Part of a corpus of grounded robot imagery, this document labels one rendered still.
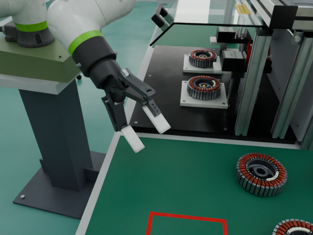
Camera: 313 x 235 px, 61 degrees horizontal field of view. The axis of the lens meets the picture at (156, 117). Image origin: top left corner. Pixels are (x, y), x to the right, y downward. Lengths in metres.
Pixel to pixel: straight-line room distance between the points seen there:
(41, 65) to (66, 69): 0.10
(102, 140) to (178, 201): 1.38
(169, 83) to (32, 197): 1.06
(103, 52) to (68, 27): 0.10
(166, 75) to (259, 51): 0.47
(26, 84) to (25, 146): 0.95
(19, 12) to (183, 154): 0.78
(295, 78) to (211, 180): 0.31
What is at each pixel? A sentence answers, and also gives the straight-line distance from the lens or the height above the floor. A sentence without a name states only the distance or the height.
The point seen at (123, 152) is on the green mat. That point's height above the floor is 0.75.
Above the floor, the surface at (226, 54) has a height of 0.92.
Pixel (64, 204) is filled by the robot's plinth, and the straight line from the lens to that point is 1.60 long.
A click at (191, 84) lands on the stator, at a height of 0.82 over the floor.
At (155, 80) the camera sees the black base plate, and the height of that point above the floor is 0.77.
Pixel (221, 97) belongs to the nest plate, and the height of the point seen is 0.78.
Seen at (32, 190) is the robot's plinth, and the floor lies 0.02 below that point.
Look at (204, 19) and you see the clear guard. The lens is 0.67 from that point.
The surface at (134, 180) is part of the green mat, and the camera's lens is 0.66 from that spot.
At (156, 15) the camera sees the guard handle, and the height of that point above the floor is 1.06.
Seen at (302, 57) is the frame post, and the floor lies 1.00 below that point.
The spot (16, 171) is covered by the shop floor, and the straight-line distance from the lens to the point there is 1.90.
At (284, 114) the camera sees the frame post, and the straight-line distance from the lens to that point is 0.76.
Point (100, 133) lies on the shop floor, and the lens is 2.01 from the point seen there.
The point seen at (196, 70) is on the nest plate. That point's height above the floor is 0.78.
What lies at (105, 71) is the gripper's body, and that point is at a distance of 0.63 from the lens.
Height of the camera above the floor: 1.25
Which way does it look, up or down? 36 degrees down
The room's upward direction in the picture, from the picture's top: straight up
